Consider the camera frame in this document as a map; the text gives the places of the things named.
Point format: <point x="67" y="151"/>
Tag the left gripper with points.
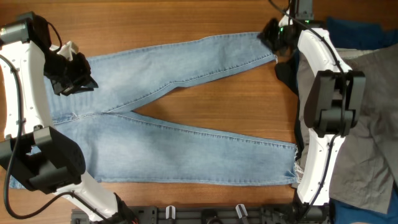
<point x="84" y="79"/>

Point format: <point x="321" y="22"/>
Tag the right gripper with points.
<point x="266" y="36"/>

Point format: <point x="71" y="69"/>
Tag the light blue jeans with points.
<point x="120" y="145"/>

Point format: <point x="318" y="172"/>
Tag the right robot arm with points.
<point x="331" y="110"/>

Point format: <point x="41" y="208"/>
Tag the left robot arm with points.
<point x="33" y="152"/>

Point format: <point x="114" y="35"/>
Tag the black garment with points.
<point x="286" y="72"/>

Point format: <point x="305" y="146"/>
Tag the grey shorts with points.
<point x="366" y="165"/>

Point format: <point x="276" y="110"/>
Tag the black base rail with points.
<point x="203" y="215"/>

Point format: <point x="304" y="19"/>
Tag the left grey rail clip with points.
<point x="170" y="212"/>

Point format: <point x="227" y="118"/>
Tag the grey rail clip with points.
<point x="170" y="212"/>
<point x="242" y="214"/>

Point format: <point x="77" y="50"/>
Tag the right grey rail clip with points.
<point x="242" y="214"/>

